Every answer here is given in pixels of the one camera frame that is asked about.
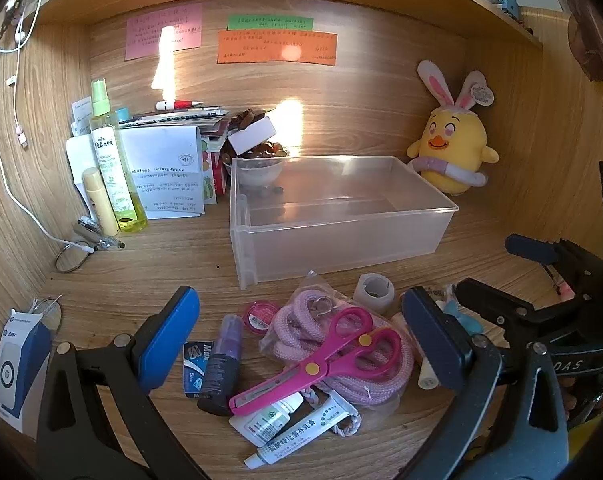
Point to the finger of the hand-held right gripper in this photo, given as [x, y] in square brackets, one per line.
[491, 302]
[529, 249]

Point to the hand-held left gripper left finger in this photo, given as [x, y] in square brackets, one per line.
[174, 325]

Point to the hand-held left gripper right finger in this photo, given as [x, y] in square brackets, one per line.
[431, 340]

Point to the small teal toy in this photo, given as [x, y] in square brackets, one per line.
[469, 322]

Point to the cream lip balm stick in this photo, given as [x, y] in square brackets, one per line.
[428, 377]

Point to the blue correction tape card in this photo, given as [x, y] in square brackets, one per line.
[194, 370]

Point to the purple and grey bottle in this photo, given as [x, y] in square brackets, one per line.
[221, 370]

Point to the pink scissors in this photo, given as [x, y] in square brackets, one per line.
[311, 367]

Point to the small white dropper bottle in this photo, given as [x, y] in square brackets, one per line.
[261, 425]

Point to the clear plastic storage box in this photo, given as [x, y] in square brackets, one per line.
[331, 240]

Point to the white ointment tube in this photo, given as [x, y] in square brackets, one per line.
[301, 435]

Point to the person's right hand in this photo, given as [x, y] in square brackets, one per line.
[576, 400]

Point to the translucent tape roll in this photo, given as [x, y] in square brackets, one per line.
[374, 290]

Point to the small pink round tin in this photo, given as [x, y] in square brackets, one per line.
[260, 316]

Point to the metal clip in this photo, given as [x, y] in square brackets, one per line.
[94, 235]

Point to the round glass lens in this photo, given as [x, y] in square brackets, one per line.
[51, 316]

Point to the yellow chick plush toy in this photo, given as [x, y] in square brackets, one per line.
[451, 140]

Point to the cream plastic tube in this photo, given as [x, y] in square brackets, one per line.
[100, 205]

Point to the white printed paper sheet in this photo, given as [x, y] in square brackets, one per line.
[166, 180]

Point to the fruit print carton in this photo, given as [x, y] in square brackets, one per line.
[211, 170]

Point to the white and blue carton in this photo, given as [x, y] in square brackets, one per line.
[16, 375]

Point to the yellow-green spray bottle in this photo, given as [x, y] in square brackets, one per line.
[114, 170]

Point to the translucent white bowl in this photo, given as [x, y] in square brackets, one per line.
[254, 172]

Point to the small white box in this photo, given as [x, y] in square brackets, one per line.
[251, 135]

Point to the stack of booklets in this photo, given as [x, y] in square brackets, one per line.
[181, 117]

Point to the brown beads pile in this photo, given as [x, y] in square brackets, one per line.
[244, 117]

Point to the red and white pen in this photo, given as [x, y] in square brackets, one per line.
[176, 104]

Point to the small blue toy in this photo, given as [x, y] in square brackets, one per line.
[504, 4]

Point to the pink sticky note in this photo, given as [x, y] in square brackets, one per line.
[146, 35]

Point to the green sticky note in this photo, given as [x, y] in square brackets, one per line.
[269, 22]

